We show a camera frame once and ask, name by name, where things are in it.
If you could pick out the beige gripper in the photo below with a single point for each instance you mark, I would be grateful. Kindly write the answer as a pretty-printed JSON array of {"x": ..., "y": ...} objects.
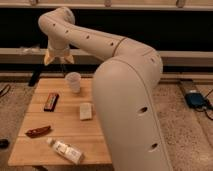
[{"x": 56, "y": 51}]

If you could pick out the white labelled bottle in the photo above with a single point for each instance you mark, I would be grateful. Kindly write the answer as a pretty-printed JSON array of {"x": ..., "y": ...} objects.
[{"x": 67, "y": 151}]

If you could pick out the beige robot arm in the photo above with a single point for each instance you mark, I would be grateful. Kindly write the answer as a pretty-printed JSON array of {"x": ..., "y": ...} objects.
[{"x": 121, "y": 89}]

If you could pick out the translucent plastic cup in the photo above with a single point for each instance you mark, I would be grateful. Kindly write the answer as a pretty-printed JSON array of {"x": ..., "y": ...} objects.
[{"x": 73, "y": 80}]

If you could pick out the black table leg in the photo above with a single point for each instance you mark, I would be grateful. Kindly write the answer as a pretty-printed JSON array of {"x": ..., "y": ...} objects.
[{"x": 35, "y": 76}]

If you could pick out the black and red bar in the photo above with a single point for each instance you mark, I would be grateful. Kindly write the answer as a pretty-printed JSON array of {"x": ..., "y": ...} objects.
[{"x": 51, "y": 102}]

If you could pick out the white rectangular block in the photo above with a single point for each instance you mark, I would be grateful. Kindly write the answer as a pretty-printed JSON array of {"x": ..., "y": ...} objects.
[{"x": 85, "y": 111}]

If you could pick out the dark red snack packet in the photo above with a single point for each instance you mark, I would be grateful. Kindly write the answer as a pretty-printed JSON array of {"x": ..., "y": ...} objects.
[{"x": 37, "y": 132}]

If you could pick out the black object on floor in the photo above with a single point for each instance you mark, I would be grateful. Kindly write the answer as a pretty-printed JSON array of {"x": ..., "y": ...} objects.
[{"x": 4, "y": 143}]

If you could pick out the blue power box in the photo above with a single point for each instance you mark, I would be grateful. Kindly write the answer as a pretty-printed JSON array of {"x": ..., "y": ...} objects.
[{"x": 195, "y": 100}]

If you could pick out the wooden shelf rail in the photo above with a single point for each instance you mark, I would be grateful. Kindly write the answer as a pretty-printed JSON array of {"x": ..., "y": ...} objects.
[{"x": 170, "y": 58}]

